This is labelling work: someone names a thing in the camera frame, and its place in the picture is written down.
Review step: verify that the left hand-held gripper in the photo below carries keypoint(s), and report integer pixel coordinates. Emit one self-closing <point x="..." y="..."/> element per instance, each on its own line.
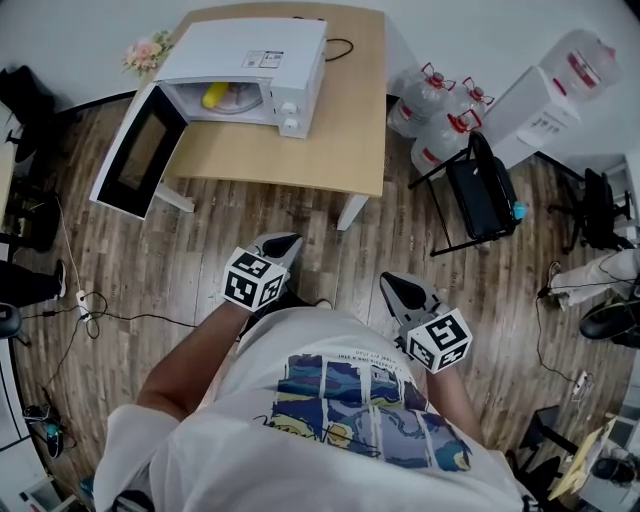
<point x="252" y="280"/>

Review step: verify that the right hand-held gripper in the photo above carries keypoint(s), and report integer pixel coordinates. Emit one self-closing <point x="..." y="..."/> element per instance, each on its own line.
<point x="440" y="340"/>

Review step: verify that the yellow item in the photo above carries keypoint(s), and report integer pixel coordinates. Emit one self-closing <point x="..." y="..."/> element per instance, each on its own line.
<point x="215" y="95"/>

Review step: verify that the white microwave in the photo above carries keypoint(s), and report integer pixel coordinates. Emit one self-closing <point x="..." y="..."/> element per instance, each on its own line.
<point x="245" y="55"/>

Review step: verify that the person's left forearm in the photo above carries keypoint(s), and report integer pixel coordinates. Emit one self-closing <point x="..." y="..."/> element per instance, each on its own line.
<point x="190" y="360"/>

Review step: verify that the person's right forearm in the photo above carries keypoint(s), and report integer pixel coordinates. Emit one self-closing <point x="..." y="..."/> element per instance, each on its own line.
<point x="452" y="400"/>

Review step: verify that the light wooden table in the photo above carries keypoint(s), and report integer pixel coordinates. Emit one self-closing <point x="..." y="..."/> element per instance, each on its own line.
<point x="320" y="150"/>

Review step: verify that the black folding chair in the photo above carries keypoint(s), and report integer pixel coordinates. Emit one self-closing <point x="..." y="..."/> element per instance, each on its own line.
<point x="480" y="195"/>

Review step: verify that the small teal object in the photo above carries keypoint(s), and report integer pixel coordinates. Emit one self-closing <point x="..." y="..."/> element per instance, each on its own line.
<point x="520" y="210"/>

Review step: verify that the clear red-capped water bottle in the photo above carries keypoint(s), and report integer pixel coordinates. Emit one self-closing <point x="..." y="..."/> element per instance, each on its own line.
<point x="415" y="105"/>
<point x="442" y="140"/>
<point x="472" y="97"/>

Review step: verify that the person's white printed t-shirt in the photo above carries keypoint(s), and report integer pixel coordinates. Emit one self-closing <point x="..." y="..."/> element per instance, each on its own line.
<point x="300" y="440"/>

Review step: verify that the white power strip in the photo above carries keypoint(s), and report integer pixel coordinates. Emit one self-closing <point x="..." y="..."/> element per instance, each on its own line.
<point x="83" y="305"/>
<point x="582" y="385"/>

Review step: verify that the black office chair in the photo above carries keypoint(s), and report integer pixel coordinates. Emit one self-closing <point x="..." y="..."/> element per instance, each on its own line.
<point x="25" y="95"/>
<point x="597" y="210"/>

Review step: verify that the white water dispenser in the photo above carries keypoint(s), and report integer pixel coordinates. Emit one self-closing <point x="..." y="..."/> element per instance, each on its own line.
<point x="530" y="120"/>

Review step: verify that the pink flower bouquet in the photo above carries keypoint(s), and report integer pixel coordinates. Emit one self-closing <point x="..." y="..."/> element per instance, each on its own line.
<point x="147" y="50"/>

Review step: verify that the yellow wooden board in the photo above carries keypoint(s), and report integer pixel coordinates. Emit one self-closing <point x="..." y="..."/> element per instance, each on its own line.
<point x="582" y="460"/>

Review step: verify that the white desk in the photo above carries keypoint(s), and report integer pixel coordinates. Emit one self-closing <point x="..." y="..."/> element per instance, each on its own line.
<point x="625" y="195"/>

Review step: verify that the black teal device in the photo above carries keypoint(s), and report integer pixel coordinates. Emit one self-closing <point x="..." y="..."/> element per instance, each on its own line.
<point x="50" y="432"/>

